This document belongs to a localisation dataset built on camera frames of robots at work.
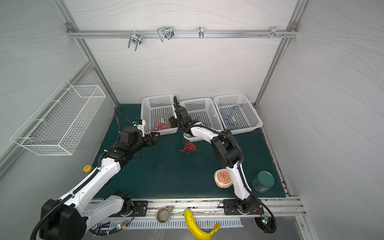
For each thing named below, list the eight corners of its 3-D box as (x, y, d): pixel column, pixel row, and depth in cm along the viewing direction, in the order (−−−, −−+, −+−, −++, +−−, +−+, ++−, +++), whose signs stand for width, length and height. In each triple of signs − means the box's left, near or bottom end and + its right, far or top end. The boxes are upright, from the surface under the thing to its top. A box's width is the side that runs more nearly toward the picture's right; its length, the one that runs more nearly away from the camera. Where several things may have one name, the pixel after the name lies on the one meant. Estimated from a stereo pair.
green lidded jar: (251, 193, 82) (259, 187, 72) (248, 178, 87) (255, 170, 77) (267, 193, 82) (276, 187, 72) (263, 178, 87) (271, 170, 77)
